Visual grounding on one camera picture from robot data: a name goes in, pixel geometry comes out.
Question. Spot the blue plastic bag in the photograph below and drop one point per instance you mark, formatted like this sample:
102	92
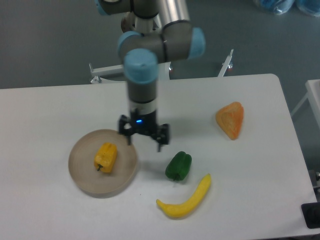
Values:
309	7
277	7

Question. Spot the green bell pepper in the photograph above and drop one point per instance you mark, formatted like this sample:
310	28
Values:
179	166

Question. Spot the white left frame leg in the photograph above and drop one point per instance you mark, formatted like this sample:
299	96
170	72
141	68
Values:
100	75

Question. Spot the black device at edge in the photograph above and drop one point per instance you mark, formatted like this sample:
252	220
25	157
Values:
311	214

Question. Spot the orange fruit wedge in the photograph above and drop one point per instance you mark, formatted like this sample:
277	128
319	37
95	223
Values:
230	119

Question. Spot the white side table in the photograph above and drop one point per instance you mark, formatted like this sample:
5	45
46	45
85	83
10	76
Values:
312	96

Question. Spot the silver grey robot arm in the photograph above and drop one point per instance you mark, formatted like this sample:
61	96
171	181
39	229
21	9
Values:
162	32

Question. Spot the white frame leg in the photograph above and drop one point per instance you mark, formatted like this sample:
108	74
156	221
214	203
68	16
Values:
226	65
100	75

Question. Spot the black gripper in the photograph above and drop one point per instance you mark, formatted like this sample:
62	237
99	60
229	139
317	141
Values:
144	124

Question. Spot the white right frame leg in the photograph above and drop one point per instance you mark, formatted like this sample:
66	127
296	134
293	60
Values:
226	65

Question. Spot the yellow banana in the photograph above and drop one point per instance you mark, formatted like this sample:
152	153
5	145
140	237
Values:
183	209

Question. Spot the beige round plate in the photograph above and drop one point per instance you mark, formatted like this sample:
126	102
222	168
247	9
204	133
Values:
91	179

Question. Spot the yellow bell pepper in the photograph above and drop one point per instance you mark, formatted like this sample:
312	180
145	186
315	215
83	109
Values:
105	157

